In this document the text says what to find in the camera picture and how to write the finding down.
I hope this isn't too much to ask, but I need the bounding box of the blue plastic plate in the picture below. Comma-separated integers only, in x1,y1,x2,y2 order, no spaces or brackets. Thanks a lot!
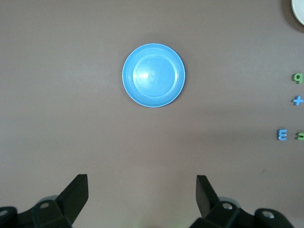
122,43,186,108

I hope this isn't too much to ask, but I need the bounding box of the brown table cover sheet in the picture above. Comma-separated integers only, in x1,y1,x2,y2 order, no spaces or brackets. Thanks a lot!
0,0,304,228

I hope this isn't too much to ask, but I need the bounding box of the cream plastic plate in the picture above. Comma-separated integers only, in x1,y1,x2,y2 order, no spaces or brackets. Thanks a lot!
291,0,304,26

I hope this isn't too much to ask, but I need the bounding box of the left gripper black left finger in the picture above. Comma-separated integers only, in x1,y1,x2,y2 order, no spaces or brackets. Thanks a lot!
18,174,89,228

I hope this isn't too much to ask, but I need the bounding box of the blue lowercase letter m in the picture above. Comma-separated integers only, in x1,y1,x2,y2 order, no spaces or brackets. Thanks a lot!
276,129,288,141

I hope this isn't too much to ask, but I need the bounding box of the green lowercase letter b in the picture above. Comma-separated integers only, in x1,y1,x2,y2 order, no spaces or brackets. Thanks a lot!
292,73,304,85

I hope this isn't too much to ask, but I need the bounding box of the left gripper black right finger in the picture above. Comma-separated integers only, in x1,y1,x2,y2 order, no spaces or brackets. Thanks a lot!
190,175,256,228

